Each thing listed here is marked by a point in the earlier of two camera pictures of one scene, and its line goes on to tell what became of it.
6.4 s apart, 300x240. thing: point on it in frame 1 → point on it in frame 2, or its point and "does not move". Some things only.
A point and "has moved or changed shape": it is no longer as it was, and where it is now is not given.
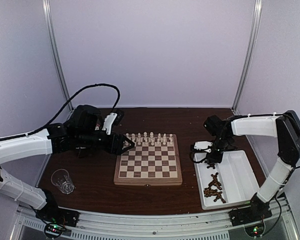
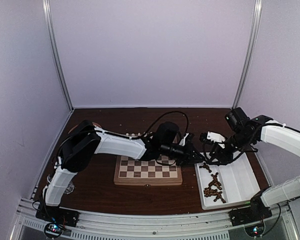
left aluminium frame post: (47, 14) does not move
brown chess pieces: (211, 165) has moved or changed shape
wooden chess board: (154, 160) does not move
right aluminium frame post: (250, 57) does not move
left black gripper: (116, 150) → (188, 158)
